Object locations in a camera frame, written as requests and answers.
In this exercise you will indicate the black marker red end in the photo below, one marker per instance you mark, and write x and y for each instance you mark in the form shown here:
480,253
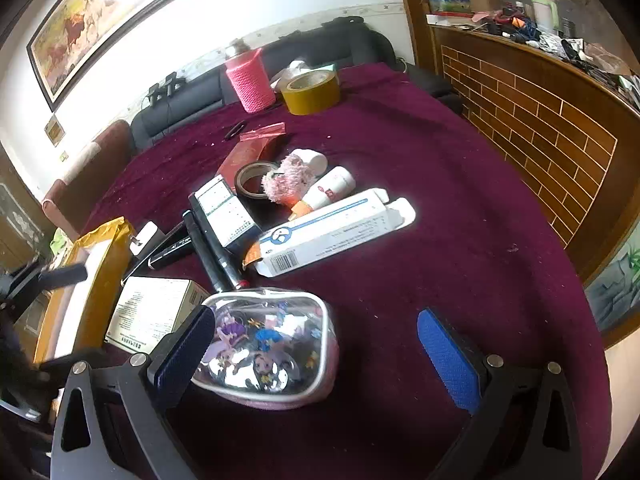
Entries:
210,255
231,270

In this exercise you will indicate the black bag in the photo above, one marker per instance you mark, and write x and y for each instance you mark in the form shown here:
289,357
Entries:
345,22

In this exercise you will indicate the clear cartoon zip pouch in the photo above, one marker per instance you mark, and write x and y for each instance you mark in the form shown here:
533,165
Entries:
280,340

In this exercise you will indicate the white green tumbler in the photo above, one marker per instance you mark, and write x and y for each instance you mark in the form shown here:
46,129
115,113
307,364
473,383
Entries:
544,5

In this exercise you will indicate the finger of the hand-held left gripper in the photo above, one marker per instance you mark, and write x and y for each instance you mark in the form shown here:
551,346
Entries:
75,362
67,277

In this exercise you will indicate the white bottle orange cap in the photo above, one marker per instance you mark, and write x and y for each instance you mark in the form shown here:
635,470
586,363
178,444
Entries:
332,185

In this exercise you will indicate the green cloth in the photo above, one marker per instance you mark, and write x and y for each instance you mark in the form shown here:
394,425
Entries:
60,245

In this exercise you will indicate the brown armchair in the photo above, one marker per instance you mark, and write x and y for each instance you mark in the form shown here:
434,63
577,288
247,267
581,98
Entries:
95,170

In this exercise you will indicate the small black clip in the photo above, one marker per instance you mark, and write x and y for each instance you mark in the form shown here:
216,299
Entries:
234,131

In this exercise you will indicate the black tape roll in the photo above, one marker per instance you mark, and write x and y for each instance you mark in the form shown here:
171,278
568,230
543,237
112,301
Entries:
240,180

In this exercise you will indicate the white blue medicine box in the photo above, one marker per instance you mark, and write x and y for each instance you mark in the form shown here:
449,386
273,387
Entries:
237,225

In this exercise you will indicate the black leather sofa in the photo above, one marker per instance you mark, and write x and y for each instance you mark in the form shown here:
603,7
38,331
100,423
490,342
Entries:
185,105

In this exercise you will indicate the small white green-print box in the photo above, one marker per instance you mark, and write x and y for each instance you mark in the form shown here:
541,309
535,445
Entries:
214,195

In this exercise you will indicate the pile of counter clutter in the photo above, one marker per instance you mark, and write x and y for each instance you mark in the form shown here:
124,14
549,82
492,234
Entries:
550,35

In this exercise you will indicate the wooden brick-pattern counter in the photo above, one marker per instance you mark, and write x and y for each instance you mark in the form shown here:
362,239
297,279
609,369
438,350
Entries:
525,110

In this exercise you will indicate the yellow cardboard tray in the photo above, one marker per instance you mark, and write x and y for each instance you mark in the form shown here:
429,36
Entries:
107,255

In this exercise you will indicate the framed horse painting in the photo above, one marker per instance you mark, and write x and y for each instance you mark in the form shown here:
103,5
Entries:
100,20

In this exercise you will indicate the small teal box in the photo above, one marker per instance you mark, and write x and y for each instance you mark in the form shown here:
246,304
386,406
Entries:
325,67

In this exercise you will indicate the white charger plug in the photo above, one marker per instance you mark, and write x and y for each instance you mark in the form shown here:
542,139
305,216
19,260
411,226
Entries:
150,237

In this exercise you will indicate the long white cardboard box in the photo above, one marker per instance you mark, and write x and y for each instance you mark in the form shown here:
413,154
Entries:
325,232

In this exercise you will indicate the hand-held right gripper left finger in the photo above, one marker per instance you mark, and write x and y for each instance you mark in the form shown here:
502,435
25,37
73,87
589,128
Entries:
185,355

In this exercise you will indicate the black plastic gadget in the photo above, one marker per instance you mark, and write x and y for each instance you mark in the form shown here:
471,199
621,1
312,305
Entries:
173,83
156,94

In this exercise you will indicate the yellow tape roll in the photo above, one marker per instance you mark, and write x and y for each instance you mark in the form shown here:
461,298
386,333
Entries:
310,97

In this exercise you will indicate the framed landscape picture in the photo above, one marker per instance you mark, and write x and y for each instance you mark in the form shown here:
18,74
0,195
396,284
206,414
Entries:
617,285

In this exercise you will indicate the wooden glass-panel door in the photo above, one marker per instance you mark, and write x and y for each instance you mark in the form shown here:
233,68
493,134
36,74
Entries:
20,220

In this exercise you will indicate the small framed wall plaque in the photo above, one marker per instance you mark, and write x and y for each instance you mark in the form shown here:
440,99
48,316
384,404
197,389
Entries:
54,130

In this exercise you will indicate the red foil packet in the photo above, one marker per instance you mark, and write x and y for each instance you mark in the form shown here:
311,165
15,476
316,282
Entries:
245,152

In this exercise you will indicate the beige medicine box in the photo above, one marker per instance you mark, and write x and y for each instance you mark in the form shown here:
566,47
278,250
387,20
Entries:
150,310

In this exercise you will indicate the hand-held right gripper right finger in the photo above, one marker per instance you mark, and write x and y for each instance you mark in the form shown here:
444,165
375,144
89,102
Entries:
450,360

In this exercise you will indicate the black marker teal end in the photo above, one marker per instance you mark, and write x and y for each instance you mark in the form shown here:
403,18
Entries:
167,252

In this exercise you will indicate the white plastic item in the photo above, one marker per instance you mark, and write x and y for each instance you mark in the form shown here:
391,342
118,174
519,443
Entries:
295,67

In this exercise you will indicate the small white jar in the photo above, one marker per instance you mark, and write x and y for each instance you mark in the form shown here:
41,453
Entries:
315,160

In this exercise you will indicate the pink knit-covered bottle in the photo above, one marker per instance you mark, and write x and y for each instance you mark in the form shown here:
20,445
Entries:
250,85

